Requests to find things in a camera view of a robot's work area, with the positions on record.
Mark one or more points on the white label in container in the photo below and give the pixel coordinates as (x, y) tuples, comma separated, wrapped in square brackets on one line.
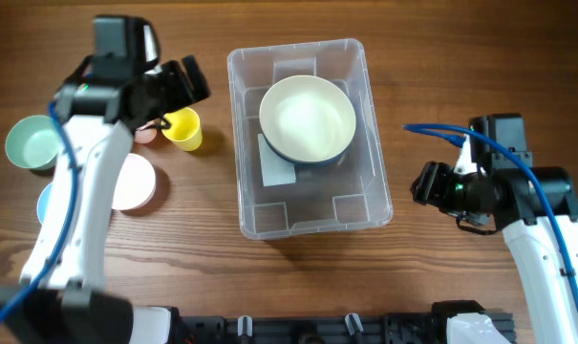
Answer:
[(274, 169)]

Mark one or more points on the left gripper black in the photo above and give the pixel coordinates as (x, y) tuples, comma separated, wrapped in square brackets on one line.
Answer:
[(185, 91)]

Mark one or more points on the pink bowl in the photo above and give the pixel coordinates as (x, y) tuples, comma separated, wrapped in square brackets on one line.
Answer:
[(136, 183)]

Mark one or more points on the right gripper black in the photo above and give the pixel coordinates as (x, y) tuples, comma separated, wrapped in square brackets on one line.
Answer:
[(430, 183)]

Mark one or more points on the blue plate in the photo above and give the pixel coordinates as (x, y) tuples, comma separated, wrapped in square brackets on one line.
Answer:
[(328, 161)]

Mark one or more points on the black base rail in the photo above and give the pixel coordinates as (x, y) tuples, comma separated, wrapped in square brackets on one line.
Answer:
[(391, 328)]

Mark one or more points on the cream plate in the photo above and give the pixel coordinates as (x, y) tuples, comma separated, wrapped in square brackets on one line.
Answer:
[(307, 118)]

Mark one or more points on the pink cup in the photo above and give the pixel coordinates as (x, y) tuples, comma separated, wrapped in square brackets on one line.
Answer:
[(146, 133)]

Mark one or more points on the green bowl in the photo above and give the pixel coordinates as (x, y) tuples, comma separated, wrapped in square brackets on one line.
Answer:
[(32, 143)]

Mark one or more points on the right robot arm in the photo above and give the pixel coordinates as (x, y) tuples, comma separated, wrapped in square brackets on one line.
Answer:
[(534, 208)]

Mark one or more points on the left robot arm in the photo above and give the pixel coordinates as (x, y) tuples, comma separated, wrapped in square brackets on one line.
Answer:
[(118, 89)]

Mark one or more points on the light blue bowl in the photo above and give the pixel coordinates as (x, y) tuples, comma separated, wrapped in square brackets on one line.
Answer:
[(42, 203)]

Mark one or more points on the yellow cup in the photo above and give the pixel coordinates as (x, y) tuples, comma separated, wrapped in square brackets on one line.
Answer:
[(185, 130)]

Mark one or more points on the clear plastic storage container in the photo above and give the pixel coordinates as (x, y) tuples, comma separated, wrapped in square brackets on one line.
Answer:
[(351, 194)]

